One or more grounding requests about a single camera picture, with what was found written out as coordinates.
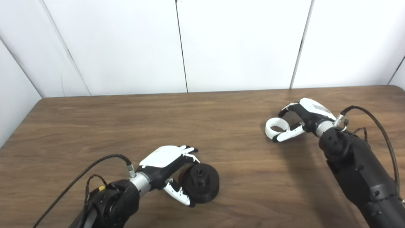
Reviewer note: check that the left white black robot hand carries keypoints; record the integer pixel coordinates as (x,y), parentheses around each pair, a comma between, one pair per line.
(161,160)

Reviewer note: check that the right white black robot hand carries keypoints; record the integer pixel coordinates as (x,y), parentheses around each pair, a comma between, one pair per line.
(311,115)

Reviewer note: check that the round black plastic part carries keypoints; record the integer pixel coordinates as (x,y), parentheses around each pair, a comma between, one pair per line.
(204,183)

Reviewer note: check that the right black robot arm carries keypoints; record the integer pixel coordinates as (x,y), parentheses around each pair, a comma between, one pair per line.
(364,164)

